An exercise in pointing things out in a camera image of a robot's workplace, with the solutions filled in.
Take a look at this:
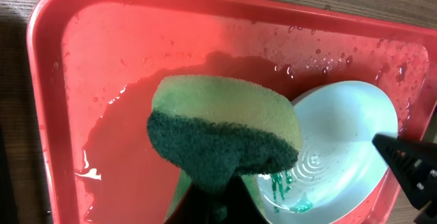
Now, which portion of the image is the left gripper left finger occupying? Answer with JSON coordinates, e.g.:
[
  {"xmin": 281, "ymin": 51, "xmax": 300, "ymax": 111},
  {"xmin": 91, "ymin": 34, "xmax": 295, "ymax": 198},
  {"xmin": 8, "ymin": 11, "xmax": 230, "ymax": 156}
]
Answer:
[{"xmin": 164, "ymin": 174, "xmax": 269, "ymax": 224}]

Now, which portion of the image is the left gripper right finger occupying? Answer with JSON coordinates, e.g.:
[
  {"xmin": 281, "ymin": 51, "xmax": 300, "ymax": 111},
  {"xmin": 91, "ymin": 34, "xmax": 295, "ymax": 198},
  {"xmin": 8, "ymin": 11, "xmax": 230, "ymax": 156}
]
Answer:
[{"xmin": 372, "ymin": 134, "xmax": 436, "ymax": 224}]

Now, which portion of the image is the white plate front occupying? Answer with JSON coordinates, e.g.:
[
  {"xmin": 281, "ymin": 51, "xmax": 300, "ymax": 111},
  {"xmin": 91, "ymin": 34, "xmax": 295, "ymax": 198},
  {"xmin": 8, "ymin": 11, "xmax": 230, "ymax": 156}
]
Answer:
[{"xmin": 257, "ymin": 81, "xmax": 398, "ymax": 223}]

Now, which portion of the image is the green yellow sponge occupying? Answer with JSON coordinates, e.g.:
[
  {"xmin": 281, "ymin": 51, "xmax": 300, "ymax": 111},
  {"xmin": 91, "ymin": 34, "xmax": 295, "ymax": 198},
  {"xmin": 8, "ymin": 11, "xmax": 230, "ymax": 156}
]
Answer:
[{"xmin": 147, "ymin": 75, "xmax": 304, "ymax": 196}]

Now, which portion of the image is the red plastic tray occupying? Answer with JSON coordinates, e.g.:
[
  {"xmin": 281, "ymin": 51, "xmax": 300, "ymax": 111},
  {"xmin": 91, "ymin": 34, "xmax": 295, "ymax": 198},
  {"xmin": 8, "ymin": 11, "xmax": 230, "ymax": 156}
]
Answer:
[{"xmin": 27, "ymin": 0, "xmax": 436, "ymax": 223}]

